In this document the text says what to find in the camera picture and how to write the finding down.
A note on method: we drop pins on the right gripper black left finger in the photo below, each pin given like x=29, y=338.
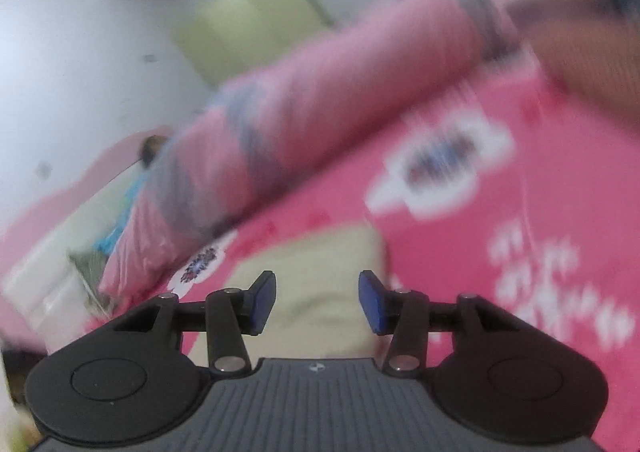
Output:
x=147, y=370

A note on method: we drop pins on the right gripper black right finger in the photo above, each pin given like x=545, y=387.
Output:
x=484, y=367

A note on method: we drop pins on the beige garment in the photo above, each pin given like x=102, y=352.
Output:
x=317, y=313

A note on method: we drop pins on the white pillow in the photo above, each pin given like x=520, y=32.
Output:
x=31, y=283

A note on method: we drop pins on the pink floral bed sheet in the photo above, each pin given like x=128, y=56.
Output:
x=505, y=186

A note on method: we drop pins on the pink grey rolled duvet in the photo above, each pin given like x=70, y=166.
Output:
x=271, y=127

